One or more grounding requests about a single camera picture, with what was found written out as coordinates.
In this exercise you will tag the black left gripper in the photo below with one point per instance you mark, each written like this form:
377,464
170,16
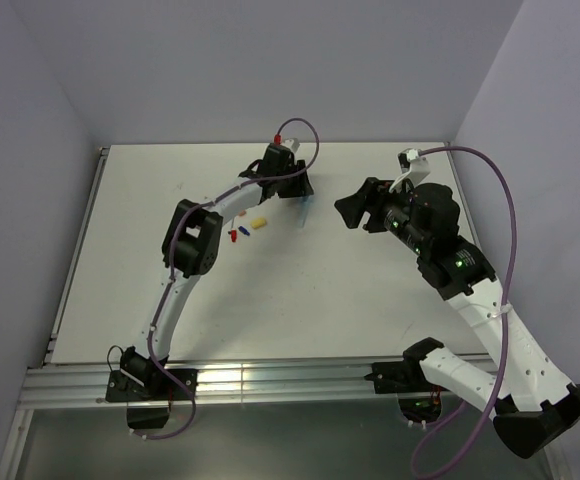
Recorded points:
301,187

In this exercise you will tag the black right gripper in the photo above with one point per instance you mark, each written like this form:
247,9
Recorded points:
374,197

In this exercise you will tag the light blue marker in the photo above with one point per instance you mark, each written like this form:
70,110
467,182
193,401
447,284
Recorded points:
304,211

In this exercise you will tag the yellow marker cap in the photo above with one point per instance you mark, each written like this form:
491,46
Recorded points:
258,223

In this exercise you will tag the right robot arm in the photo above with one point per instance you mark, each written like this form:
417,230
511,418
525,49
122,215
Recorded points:
537,402

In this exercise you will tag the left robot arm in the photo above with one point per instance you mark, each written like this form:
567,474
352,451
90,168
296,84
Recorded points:
190,249

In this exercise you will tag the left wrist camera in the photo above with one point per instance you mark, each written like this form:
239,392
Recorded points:
292,144

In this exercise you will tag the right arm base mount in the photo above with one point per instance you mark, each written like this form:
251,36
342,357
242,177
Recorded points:
419,401

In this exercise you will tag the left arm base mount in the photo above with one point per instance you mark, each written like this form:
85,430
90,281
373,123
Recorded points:
148,408

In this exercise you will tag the aluminium rail frame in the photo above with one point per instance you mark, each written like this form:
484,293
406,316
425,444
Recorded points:
289,314

